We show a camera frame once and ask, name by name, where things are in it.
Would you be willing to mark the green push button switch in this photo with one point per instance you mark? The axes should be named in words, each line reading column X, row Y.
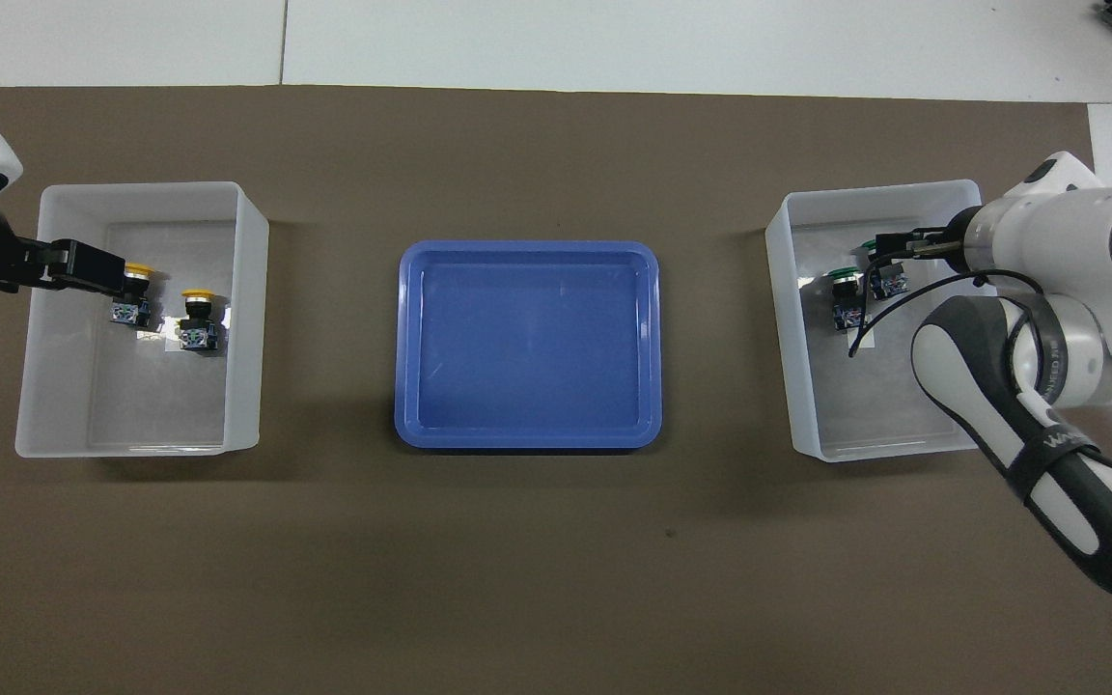
column 892, row 285
column 846, row 290

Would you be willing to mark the brown table mat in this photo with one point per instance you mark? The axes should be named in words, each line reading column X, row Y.
column 517, row 579

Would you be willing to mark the yellow push button switch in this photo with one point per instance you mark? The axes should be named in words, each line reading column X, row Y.
column 131, row 304
column 201, row 323

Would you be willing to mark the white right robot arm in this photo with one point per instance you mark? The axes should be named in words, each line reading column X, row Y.
column 1097, row 319

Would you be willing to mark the translucent white plastic box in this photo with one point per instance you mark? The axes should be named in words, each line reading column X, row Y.
column 131, row 405
column 865, row 415

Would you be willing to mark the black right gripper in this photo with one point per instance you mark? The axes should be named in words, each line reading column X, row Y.
column 937, row 243

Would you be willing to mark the blue plastic tray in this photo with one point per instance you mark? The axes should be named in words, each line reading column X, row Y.
column 527, row 347

